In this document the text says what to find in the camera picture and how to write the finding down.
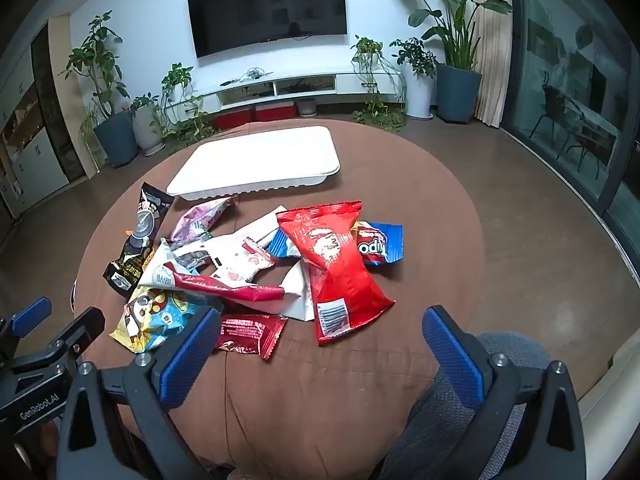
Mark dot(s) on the tall branching green plant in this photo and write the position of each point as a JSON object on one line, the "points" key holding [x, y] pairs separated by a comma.
{"points": [[97, 60]]}

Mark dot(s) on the red storage box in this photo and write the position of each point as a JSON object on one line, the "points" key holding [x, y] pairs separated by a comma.
{"points": [[234, 120], [275, 111]]}

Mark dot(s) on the blue snack packet red logo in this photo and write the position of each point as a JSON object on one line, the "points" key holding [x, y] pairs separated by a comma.
{"points": [[380, 245]]}

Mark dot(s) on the white round stool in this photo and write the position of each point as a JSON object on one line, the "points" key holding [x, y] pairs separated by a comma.
{"points": [[75, 295]]}

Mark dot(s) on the trailing pothos plant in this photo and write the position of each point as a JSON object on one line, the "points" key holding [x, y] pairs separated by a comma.
{"points": [[370, 50], [177, 80]]}

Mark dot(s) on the black outdoor chair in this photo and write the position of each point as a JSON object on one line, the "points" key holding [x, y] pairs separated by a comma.
{"points": [[557, 105]]}

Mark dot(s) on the black snack packet gold print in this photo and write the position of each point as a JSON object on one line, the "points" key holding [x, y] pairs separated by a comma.
{"points": [[140, 230]]}

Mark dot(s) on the glass sliding door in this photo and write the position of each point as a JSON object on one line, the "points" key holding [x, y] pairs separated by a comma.
{"points": [[565, 50]]}

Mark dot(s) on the large red chip bag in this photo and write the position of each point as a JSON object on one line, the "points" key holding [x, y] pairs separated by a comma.
{"points": [[330, 270]]}

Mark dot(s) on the white furniture edge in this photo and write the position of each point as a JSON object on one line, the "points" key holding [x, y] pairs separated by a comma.
{"points": [[615, 375]]}

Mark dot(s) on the small grey plant pot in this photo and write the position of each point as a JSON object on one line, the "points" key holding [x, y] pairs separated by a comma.
{"points": [[306, 106]]}

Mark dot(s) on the white floating media cabinet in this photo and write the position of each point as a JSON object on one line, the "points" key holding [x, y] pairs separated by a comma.
{"points": [[350, 80]]}

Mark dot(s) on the white plastic tray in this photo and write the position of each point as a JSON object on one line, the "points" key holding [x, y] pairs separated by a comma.
{"points": [[260, 155]]}

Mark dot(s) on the bushy umbrella plant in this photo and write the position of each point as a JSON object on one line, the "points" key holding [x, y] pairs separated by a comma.
{"points": [[414, 55]]}

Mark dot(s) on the yellow blue cartoon snack packet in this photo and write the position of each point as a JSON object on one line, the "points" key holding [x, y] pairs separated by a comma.
{"points": [[150, 320]]}

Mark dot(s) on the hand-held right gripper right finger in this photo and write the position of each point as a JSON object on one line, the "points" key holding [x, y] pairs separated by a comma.
{"points": [[452, 360]]}

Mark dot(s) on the white snack packet red print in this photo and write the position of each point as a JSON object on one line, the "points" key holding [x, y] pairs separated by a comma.
{"points": [[240, 260]]}

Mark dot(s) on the pink snack packet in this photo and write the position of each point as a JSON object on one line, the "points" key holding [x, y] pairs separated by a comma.
{"points": [[200, 220]]}

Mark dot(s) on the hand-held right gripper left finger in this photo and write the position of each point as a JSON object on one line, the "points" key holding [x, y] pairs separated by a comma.
{"points": [[187, 360]]}

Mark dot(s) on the white red striped snack packet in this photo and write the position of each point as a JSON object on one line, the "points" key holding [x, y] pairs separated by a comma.
{"points": [[235, 292]]}

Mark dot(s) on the white smooth plant pot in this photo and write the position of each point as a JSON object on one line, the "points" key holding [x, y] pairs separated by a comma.
{"points": [[419, 95]]}

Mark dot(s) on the dark blue plant pot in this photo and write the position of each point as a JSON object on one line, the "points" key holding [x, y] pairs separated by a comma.
{"points": [[457, 92], [116, 140]]}

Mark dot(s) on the small dark red snack packet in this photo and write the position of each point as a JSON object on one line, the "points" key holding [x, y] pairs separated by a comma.
{"points": [[247, 332]]}

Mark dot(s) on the large broad-leaf plant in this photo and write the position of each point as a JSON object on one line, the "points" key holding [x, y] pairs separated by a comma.
{"points": [[452, 30]]}

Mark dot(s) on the wooden wall cabinet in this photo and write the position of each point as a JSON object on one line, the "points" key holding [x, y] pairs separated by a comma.
{"points": [[40, 160]]}

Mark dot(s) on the grey fabric seat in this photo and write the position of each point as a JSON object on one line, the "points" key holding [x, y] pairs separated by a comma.
{"points": [[427, 432]]}

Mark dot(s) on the wall-mounted black television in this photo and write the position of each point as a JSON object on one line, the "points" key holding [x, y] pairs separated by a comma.
{"points": [[265, 10]]}

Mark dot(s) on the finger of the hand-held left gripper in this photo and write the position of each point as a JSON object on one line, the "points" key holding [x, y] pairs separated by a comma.
{"points": [[31, 312], [82, 327]]}

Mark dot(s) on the beige curtain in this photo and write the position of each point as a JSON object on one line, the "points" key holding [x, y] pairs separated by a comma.
{"points": [[492, 50]]}

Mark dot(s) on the white ribbed plant pot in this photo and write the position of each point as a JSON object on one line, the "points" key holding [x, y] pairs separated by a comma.
{"points": [[148, 130]]}

